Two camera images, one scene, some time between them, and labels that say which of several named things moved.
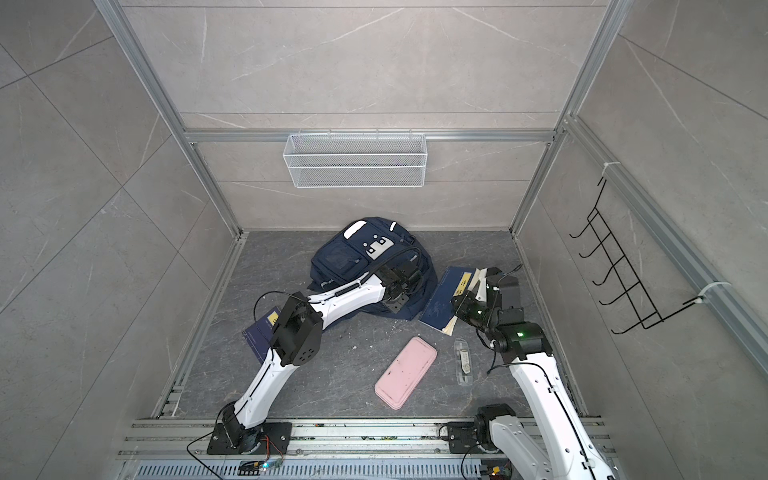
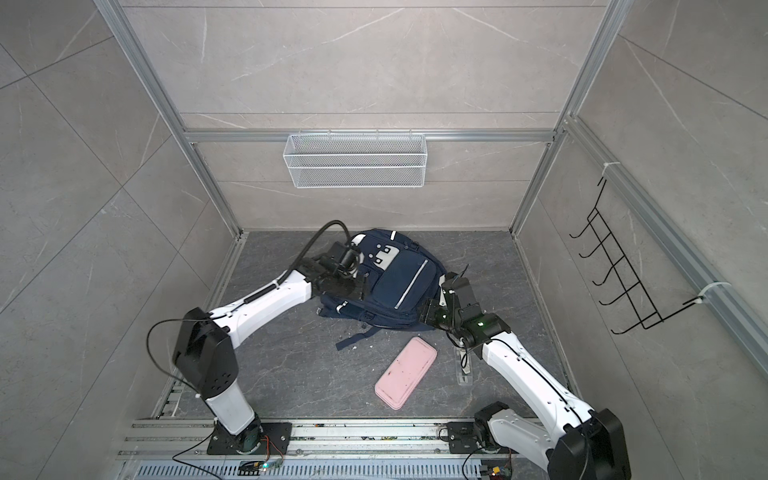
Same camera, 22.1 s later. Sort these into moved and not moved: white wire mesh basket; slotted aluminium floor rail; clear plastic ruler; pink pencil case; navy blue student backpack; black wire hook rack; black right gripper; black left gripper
Moved: navy blue student backpack; black right gripper; black left gripper
Not moved: slotted aluminium floor rail; black wire hook rack; clear plastic ruler; pink pencil case; white wire mesh basket
